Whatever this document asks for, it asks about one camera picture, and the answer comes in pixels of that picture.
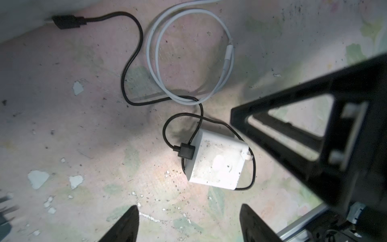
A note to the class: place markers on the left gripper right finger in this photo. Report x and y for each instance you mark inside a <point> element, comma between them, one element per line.
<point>253,228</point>

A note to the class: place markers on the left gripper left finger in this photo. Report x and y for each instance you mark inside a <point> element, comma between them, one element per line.
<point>125,229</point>

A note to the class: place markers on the white charger with black cable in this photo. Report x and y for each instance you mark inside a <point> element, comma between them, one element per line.
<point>215,153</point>

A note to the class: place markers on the teal plug adapter with prongs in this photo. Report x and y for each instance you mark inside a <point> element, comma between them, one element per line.
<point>6,219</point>

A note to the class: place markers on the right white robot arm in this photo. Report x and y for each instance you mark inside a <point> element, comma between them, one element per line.
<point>346,167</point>

